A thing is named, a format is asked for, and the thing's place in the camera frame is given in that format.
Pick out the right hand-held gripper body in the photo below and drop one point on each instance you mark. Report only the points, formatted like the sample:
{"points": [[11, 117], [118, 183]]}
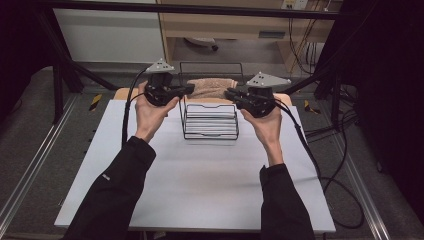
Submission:
{"points": [[258, 100]]}

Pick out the white cabinet panel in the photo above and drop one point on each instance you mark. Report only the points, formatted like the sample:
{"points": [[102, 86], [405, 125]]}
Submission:
{"points": [[106, 36]]}

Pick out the black metal stand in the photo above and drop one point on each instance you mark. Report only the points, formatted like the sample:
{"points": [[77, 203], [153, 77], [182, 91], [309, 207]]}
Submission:
{"points": [[61, 73]]}

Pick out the aluminium floor rail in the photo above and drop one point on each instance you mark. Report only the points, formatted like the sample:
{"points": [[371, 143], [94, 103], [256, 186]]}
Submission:
{"points": [[363, 186], [33, 166]]}

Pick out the yellow black floor tape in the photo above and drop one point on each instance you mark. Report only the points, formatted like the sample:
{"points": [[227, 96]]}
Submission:
{"points": [[95, 102], [311, 107]]}

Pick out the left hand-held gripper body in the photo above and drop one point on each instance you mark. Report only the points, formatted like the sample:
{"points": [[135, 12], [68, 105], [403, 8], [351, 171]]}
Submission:
{"points": [[159, 87]]}

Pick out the person's right hand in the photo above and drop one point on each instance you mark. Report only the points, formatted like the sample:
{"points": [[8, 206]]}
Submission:
{"points": [[265, 128]]}

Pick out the light wooden desk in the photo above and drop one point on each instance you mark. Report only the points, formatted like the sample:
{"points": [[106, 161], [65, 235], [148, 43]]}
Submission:
{"points": [[233, 26]]}

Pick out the beige terry towel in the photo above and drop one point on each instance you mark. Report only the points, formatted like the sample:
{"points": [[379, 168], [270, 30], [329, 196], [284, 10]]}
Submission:
{"points": [[210, 87]]}

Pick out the grey chair base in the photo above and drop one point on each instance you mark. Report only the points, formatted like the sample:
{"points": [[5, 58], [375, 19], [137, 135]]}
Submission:
{"points": [[201, 41]]}

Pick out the white power strip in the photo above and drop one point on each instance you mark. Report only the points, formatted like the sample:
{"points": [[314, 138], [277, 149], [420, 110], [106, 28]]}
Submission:
{"points": [[294, 4]]}

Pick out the person's left hand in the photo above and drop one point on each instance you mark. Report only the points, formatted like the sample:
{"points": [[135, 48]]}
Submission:
{"points": [[150, 115]]}

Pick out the black metal frame bar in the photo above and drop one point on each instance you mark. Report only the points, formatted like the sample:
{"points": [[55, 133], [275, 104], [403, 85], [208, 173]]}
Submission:
{"points": [[186, 8]]}

